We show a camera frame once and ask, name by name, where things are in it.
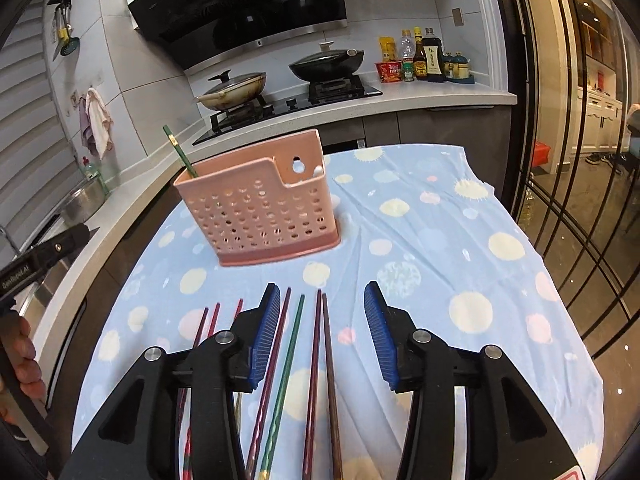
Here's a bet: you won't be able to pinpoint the red chopstick green tip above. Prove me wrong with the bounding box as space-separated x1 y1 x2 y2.
181 302 221 480

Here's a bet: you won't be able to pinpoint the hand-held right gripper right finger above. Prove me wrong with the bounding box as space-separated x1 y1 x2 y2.
364 281 583 480

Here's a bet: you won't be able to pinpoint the blue condiment jar set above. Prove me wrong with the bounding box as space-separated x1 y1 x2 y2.
442 51 474 84

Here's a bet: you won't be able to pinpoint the wok with glass lid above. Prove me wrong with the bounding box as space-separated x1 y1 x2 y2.
196 70 267 111

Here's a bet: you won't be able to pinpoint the dark soy sauce bottle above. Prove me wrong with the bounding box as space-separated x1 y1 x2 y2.
422 28 446 83

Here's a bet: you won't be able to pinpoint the person's left hand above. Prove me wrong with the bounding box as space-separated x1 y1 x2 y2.
0 312 47 402

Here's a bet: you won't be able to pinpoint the maroon chopstick gold band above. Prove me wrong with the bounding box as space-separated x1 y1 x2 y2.
301 288 323 480

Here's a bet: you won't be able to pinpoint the black gas stove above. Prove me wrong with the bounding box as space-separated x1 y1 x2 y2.
192 75 383 147

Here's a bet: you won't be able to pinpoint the metal basin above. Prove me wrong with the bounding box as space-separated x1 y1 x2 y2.
60 180 108 226

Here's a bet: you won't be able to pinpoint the black wok with lid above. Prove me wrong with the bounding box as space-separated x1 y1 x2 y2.
288 40 365 83

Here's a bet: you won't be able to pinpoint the white towel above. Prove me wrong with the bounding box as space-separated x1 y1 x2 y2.
86 88 114 161

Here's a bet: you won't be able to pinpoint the green twisted chopstick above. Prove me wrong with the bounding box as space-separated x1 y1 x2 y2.
257 294 306 480

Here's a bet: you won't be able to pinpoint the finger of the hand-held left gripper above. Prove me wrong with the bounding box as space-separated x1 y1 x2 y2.
29 223 102 272

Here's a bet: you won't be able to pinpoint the green bottle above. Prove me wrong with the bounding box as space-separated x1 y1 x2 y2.
82 157 109 196

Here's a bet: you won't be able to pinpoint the black range hood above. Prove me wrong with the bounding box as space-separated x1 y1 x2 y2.
127 0 348 73

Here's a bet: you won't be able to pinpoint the pink perforated utensil holder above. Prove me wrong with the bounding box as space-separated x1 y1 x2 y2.
173 129 340 267

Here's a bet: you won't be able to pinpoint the clear plastic bottle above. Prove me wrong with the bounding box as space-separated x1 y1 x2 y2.
399 30 416 68

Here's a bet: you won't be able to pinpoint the window blind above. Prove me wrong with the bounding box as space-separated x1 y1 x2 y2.
0 0 88 241

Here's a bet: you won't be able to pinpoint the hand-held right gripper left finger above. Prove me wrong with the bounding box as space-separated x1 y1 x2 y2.
60 282 282 480

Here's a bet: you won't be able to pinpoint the red instant noodle cup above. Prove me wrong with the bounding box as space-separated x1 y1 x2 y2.
376 61 404 83

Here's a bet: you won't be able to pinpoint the purple cloth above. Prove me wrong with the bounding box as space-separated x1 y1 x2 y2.
77 97 97 157

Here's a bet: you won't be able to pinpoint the blue printed tablecloth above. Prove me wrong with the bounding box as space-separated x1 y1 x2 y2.
70 144 606 480

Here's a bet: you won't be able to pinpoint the sliding glass door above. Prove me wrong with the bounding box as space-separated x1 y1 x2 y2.
490 0 640 411

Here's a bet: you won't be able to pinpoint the hanging kitchen utensils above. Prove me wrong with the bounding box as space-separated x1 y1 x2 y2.
47 0 81 58

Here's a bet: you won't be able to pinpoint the brown chopstick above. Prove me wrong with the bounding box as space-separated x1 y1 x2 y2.
321 293 346 480

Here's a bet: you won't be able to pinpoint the yellow-cap sauce bottle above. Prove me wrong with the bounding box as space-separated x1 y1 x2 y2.
412 26 430 81

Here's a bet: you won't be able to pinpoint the dark red twisted chopstick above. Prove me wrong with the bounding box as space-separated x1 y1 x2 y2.
245 287 292 480

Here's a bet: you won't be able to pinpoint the green chopstick gold band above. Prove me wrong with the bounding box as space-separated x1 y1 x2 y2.
162 125 200 179

